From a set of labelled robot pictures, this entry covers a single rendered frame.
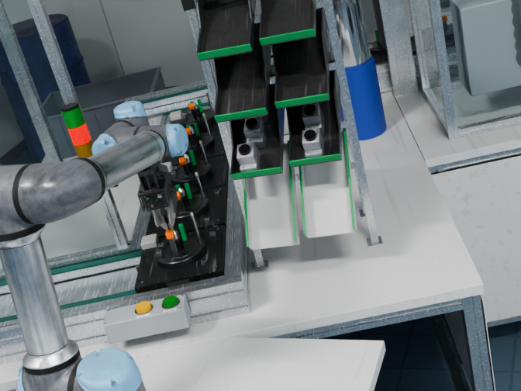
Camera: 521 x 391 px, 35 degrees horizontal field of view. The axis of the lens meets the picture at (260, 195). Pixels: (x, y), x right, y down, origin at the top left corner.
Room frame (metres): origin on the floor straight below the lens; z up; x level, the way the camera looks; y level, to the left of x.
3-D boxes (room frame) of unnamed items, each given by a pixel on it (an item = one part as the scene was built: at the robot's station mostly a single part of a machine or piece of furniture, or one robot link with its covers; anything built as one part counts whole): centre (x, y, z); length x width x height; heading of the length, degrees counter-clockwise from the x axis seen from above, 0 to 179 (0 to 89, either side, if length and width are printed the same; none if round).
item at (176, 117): (2.95, 0.15, 1.01); 0.24 x 0.24 x 0.13; 84
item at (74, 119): (2.10, 0.43, 1.39); 0.05 x 0.05 x 0.05
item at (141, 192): (1.90, 0.26, 1.22); 0.09 x 0.08 x 0.12; 174
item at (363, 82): (2.70, -0.42, 1.00); 0.16 x 0.16 x 0.27
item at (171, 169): (2.46, 0.20, 1.01); 0.24 x 0.24 x 0.13; 84
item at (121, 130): (1.81, 0.29, 1.38); 0.11 x 0.11 x 0.08; 63
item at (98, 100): (4.06, 0.67, 0.73); 0.62 x 0.42 x 0.23; 84
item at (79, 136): (2.10, 0.43, 1.34); 0.05 x 0.05 x 0.05
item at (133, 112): (1.90, 0.26, 1.38); 0.09 x 0.08 x 0.11; 153
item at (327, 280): (2.40, 0.21, 0.85); 1.50 x 1.41 x 0.03; 84
